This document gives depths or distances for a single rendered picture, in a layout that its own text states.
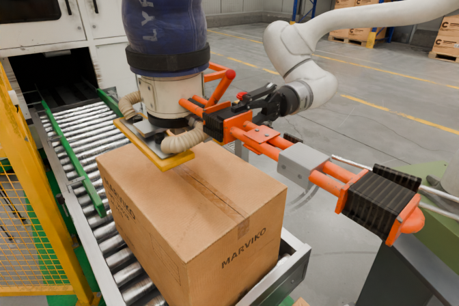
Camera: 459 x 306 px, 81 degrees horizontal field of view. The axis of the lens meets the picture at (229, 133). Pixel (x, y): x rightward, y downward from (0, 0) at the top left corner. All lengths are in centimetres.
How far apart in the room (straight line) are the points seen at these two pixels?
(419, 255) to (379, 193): 70
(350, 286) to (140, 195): 139
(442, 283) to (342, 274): 90
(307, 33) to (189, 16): 34
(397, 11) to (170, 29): 56
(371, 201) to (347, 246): 165
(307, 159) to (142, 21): 47
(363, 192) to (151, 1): 56
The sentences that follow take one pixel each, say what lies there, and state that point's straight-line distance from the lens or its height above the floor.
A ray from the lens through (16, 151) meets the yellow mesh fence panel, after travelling 120.
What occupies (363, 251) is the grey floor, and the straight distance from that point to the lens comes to 209.
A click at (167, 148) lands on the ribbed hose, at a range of 68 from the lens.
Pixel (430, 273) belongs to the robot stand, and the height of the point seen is 75.
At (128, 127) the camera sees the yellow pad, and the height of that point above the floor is 113.
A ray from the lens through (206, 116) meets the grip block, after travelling 60.
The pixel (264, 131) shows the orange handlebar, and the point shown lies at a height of 125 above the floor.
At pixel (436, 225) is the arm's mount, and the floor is 85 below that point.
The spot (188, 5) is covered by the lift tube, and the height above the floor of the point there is 147.
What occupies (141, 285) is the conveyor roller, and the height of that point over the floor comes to 55.
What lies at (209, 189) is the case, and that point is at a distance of 87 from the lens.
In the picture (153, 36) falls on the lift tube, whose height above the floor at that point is 141.
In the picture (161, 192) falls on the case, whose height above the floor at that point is 95.
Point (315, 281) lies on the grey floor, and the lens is 185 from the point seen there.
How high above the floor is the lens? 152
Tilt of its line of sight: 30 degrees down
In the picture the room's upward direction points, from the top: straight up
